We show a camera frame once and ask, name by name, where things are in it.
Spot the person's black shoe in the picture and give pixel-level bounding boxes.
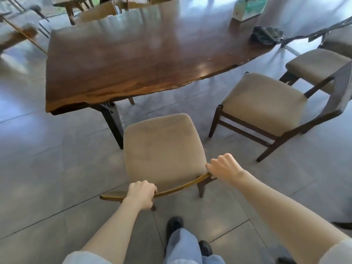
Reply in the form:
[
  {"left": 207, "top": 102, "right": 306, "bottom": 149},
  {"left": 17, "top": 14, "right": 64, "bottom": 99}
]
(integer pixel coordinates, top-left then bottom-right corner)
[
  {"left": 199, "top": 240, "right": 213, "bottom": 256},
  {"left": 166, "top": 216, "right": 184, "bottom": 246}
]

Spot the person's white left sleeve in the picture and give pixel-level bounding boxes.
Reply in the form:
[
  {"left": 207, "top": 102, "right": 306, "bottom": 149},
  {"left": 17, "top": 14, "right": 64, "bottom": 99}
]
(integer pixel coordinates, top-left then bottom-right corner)
[{"left": 62, "top": 251, "right": 112, "bottom": 264}]

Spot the person's left forearm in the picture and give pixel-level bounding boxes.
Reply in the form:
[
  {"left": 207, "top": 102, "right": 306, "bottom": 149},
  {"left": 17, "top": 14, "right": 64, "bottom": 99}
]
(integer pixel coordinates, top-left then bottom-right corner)
[{"left": 79, "top": 200, "right": 152, "bottom": 264}]

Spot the person's right forearm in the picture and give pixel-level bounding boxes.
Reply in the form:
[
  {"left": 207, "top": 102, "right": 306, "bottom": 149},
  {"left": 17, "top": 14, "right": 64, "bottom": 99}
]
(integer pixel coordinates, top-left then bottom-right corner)
[{"left": 230, "top": 170, "right": 351, "bottom": 264}]

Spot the person's right hand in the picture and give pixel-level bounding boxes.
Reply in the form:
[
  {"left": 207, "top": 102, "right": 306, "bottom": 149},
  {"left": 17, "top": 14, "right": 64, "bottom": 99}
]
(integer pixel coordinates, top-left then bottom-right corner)
[{"left": 206, "top": 153, "right": 245, "bottom": 182}]

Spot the dark grey crumpled cloth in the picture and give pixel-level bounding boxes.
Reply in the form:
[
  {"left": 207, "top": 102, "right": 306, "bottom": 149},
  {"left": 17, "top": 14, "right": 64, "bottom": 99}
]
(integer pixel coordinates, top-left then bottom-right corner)
[{"left": 250, "top": 26, "right": 284, "bottom": 46}]

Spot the person's left hand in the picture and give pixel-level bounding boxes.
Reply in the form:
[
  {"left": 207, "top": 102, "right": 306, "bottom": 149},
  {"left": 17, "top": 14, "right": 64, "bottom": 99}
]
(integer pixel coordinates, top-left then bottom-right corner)
[{"left": 123, "top": 180, "right": 158, "bottom": 210}]

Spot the green and white tissue box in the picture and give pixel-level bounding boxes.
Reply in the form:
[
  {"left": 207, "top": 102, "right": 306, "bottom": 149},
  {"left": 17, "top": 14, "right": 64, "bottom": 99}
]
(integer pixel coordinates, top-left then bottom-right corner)
[{"left": 232, "top": 0, "right": 268, "bottom": 22}]

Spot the person's light blue trouser leg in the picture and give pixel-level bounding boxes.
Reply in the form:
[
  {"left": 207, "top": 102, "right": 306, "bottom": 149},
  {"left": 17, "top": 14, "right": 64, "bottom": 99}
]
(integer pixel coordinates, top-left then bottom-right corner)
[{"left": 163, "top": 228, "right": 223, "bottom": 264}]

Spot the person's white sleeve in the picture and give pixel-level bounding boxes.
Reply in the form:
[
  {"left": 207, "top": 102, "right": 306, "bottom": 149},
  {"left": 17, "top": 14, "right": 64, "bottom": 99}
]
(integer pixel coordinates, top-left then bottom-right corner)
[
  {"left": 62, "top": 251, "right": 112, "bottom": 264},
  {"left": 316, "top": 238, "right": 352, "bottom": 264}
]

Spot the beige cushioned wooden chair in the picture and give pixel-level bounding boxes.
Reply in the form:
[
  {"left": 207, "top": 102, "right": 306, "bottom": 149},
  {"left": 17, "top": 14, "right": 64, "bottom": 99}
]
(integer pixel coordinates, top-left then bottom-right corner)
[
  {"left": 279, "top": 48, "right": 352, "bottom": 94},
  {"left": 74, "top": 1, "right": 119, "bottom": 25},
  {"left": 208, "top": 61, "right": 352, "bottom": 162},
  {"left": 100, "top": 113, "right": 218, "bottom": 202}
]

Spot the dark wooden dining table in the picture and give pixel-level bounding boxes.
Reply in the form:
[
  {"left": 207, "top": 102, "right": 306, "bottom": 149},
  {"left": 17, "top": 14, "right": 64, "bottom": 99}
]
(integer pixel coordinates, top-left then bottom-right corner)
[{"left": 45, "top": 0, "right": 352, "bottom": 149}]

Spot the person's white right sleeve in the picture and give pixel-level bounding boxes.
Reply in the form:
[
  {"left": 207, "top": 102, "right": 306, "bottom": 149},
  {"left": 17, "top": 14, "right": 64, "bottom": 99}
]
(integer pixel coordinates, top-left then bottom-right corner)
[{"left": 316, "top": 238, "right": 352, "bottom": 264}]

